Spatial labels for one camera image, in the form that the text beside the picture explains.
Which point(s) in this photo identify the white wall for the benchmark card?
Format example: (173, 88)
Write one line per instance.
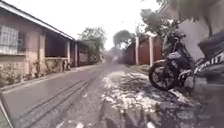
(195, 35)

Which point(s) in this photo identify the grey concrete road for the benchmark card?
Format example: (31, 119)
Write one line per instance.
(76, 90)

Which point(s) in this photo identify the green trees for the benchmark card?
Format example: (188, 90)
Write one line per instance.
(93, 41)

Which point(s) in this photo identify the black motorcycle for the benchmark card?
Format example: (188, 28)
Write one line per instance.
(180, 66)

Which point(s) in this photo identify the tree with dark foliage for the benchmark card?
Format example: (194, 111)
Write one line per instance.
(156, 21)

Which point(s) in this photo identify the red fence with white posts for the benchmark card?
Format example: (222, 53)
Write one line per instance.
(144, 51)

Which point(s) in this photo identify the pink single-storey house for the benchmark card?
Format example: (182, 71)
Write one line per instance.
(30, 43)

